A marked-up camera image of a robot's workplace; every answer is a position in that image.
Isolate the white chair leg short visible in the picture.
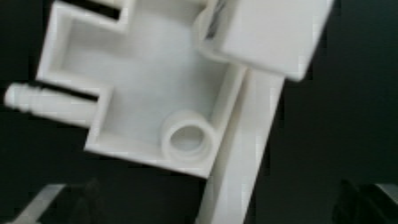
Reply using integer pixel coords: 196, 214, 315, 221
194, 0, 335, 81

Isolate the white chair seat tray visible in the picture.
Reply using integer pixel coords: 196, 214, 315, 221
4, 0, 246, 178

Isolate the white front fence bar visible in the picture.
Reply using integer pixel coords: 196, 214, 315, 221
194, 70, 285, 224

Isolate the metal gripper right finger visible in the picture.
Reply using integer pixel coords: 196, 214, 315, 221
333, 180, 398, 224

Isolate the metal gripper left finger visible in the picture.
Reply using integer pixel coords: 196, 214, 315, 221
11, 179, 107, 224

